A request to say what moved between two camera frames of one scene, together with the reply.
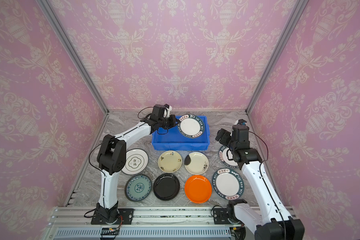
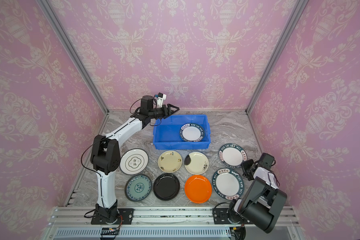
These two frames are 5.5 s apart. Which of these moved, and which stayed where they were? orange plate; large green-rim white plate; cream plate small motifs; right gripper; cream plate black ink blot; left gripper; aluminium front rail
Moved: left gripper; right gripper
Stayed: large green-rim white plate; aluminium front rail; cream plate black ink blot; orange plate; cream plate small motifs
